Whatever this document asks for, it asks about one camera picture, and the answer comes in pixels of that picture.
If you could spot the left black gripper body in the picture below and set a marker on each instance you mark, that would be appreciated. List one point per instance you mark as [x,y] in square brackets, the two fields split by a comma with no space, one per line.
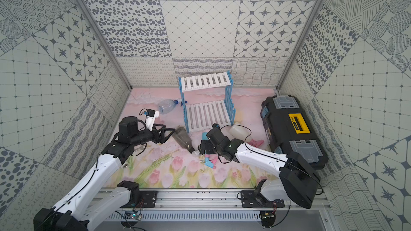
[161,133]

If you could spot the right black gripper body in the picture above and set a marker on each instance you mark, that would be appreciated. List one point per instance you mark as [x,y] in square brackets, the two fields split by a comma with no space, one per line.
[210,148]

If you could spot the blue pink watering bottle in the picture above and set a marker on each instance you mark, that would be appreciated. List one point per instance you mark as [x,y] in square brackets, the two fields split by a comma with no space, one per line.
[206,148]

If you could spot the white pink watering bottle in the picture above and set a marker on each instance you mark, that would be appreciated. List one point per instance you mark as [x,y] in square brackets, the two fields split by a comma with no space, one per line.
[241,132]

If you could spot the blue and white slatted shelf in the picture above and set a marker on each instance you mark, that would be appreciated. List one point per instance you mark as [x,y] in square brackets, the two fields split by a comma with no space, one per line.
[201,116]

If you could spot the clear blue spray bottle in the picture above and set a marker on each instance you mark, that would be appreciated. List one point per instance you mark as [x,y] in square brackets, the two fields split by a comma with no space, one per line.
[167,105]

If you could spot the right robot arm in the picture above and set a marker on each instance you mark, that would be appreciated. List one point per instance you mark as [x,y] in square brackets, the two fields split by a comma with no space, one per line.
[299,181]

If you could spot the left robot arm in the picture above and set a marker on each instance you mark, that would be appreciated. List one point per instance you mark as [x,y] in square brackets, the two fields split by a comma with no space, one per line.
[74,212]

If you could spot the smoky grey spray bottle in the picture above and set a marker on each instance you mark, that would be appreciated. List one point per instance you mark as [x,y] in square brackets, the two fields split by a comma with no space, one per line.
[182,137]

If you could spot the pink floral table mat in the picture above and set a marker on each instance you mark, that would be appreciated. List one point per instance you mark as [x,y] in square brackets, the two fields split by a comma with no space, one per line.
[170,166]

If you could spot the black yellow toolbox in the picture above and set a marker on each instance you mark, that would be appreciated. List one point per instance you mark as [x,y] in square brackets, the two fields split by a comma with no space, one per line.
[289,130]

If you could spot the small green circuit board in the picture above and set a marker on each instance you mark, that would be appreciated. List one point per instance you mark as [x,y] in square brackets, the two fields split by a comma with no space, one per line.
[133,215]

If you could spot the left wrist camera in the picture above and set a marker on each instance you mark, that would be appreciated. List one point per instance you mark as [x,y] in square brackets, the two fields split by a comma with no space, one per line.
[151,115]

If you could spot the aluminium mounting rail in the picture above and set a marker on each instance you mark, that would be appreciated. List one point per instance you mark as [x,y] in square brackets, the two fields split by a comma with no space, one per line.
[210,199]

